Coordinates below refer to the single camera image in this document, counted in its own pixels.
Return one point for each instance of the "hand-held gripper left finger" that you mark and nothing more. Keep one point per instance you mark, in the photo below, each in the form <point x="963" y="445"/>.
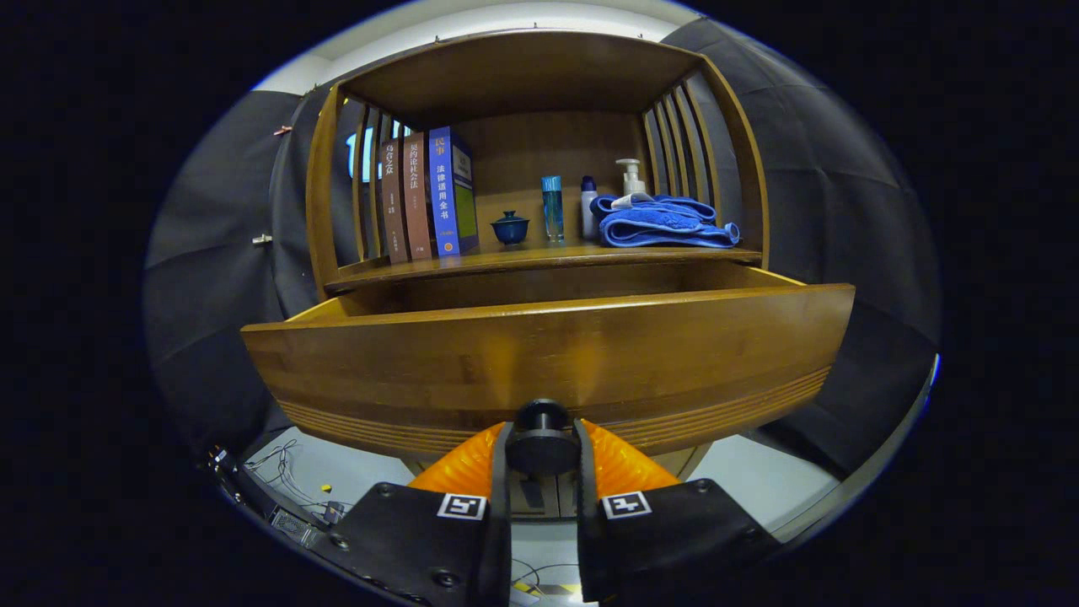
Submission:
<point x="421" y="539"/>

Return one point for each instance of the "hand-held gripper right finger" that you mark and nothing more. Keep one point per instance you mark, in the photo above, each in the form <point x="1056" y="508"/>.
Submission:
<point x="666" y="539"/>

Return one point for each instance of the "wooden countertop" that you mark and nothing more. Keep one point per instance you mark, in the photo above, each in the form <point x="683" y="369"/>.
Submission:
<point x="539" y="255"/>

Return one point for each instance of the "wooden cabinet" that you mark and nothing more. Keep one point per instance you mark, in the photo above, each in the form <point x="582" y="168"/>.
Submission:
<point x="548" y="76"/>

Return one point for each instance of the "dark floor equipment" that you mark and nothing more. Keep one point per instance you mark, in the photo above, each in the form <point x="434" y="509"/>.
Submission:
<point x="287" y="524"/>

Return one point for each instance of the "folded blue towel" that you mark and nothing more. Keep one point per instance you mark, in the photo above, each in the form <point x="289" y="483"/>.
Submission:
<point x="666" y="226"/>

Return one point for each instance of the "blue lidded teacup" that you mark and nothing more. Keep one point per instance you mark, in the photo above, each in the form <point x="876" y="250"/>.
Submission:
<point x="510" y="229"/>

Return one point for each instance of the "white bottle with blue cap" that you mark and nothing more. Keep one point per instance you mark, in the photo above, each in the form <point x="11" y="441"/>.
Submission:
<point x="588" y="215"/>

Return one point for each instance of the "dark brown book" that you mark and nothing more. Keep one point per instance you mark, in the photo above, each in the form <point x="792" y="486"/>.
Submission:
<point x="391" y="202"/>

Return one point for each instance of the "reddish brown book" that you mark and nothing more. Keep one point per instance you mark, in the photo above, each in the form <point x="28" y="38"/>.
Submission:
<point x="416" y="198"/>

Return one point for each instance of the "blue book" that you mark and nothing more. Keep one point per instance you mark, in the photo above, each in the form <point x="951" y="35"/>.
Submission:
<point x="442" y="194"/>

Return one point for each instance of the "clear blue tall bottle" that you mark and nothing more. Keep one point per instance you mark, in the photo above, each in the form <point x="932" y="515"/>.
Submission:
<point x="553" y="211"/>

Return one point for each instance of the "white pump bottle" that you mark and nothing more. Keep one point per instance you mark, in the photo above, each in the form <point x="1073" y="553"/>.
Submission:
<point x="632" y="179"/>

